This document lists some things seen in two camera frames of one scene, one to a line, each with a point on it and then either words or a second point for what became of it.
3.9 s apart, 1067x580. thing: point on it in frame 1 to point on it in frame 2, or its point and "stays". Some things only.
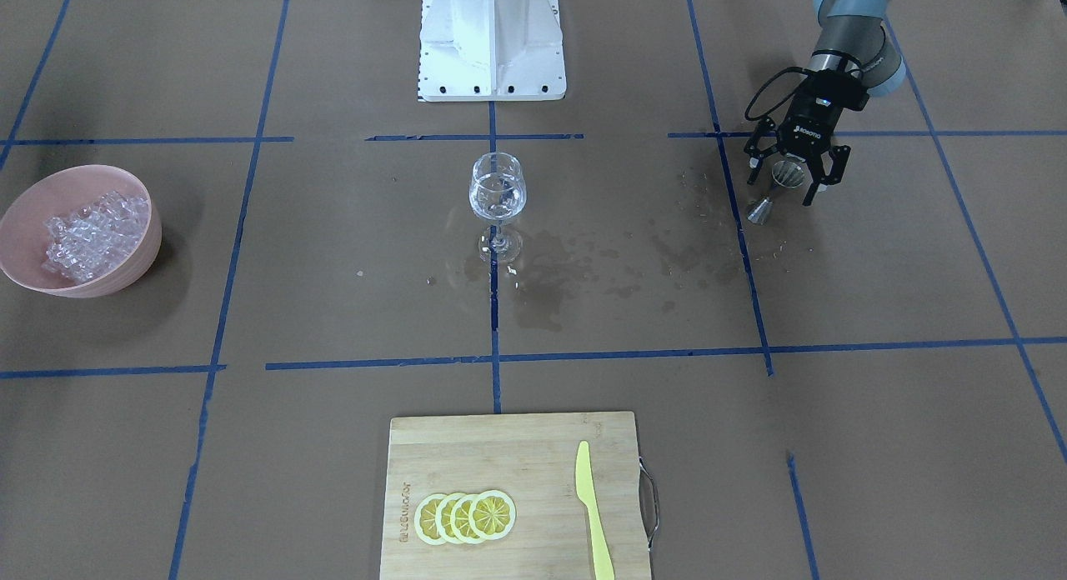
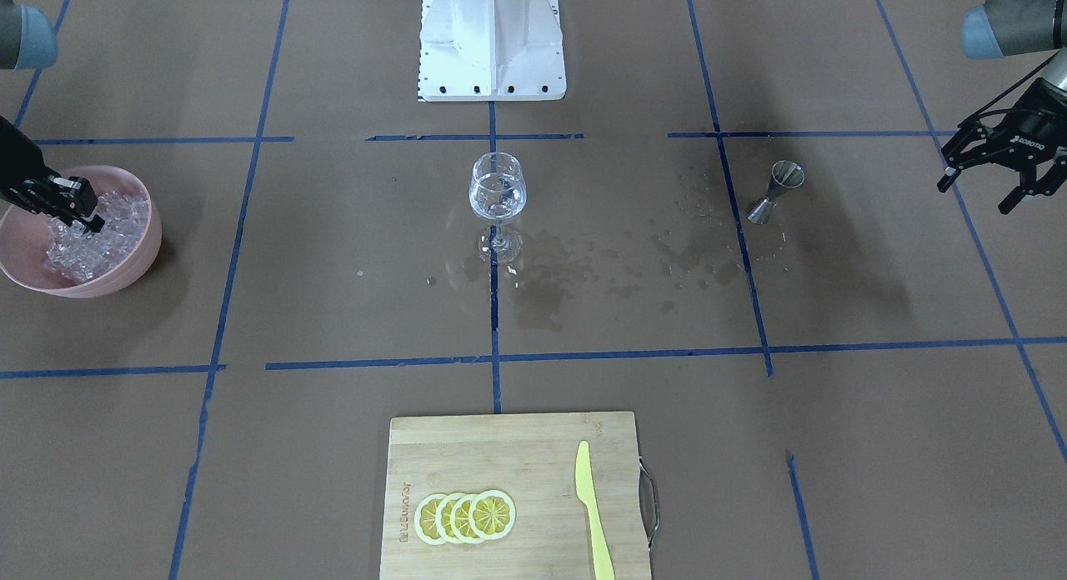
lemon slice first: (425, 519) stays
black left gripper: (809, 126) to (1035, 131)
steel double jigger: (785, 174) stays
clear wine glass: (498, 192) stays
